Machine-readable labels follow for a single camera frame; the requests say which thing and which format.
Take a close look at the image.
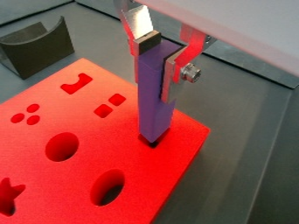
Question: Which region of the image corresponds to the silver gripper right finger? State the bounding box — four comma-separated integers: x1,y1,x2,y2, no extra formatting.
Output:
161,24,217,103

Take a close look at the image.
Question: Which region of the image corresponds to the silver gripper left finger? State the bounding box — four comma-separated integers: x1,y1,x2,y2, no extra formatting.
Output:
114,0,163,58

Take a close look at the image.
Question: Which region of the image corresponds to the purple rectangular block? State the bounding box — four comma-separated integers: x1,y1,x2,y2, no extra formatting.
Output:
138,40,182,143

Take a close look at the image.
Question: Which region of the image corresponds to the black curved holder block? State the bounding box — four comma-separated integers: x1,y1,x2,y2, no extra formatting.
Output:
0,17,75,80

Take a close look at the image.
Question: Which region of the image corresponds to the red shape sorter board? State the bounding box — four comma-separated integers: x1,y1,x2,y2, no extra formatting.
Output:
0,59,210,224

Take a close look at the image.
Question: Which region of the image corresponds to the grey tray enclosure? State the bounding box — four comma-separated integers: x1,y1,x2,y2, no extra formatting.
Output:
0,0,299,224

